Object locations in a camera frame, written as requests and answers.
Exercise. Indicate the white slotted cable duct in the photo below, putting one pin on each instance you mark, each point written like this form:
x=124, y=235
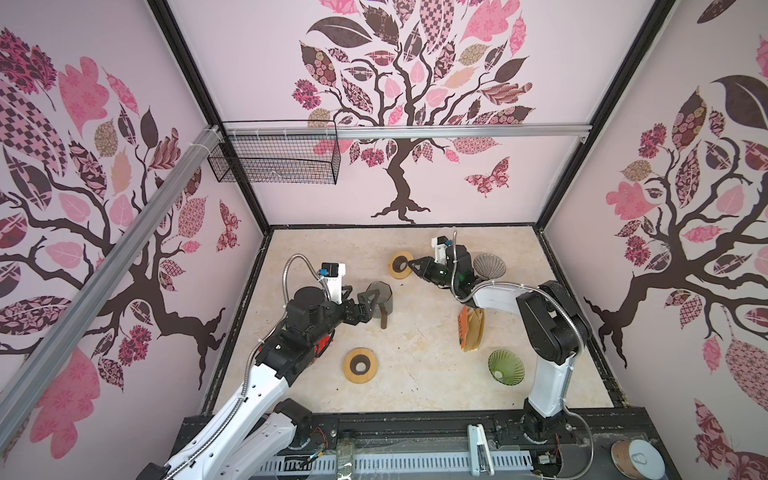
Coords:
x=393, y=463

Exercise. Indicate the aluminium rail left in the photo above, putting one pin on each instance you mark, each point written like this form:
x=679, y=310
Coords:
x=32, y=379

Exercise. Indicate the brown tape roll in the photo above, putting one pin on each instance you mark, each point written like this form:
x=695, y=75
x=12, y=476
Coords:
x=637, y=459

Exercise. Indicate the aluminium rail back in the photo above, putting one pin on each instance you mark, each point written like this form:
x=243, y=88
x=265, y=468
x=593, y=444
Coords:
x=407, y=132

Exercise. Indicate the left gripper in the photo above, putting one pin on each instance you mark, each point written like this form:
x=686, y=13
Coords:
x=365, y=312

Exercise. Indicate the black wire basket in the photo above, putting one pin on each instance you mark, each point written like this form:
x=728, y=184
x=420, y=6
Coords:
x=278, y=151

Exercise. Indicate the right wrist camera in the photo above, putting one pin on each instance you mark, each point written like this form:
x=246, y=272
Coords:
x=440, y=246

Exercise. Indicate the green ribbed glass dripper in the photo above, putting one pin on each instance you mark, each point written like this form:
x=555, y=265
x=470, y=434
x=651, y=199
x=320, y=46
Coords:
x=506, y=367

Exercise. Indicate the aluminium rail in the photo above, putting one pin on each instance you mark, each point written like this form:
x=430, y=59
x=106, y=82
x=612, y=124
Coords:
x=32, y=379
x=407, y=132

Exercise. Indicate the white stapler tool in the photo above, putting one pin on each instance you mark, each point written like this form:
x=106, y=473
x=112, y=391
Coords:
x=479, y=452

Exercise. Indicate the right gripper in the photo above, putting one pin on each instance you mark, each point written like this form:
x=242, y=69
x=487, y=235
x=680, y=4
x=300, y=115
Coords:
x=426, y=269

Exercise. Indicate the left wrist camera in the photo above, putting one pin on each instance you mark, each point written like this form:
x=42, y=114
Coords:
x=331, y=276

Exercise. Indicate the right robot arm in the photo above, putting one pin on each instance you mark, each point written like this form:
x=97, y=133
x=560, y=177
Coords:
x=544, y=409

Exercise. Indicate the wooden ring dripper holder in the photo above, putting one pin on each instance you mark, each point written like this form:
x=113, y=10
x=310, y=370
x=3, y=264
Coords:
x=399, y=265

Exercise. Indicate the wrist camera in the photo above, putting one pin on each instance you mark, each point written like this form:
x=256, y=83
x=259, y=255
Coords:
x=331, y=276
x=440, y=246

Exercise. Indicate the red snack bag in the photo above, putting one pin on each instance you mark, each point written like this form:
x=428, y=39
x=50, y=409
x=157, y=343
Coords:
x=323, y=345

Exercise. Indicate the orange coffee filter pack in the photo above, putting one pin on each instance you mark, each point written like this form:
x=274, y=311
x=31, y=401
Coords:
x=471, y=328

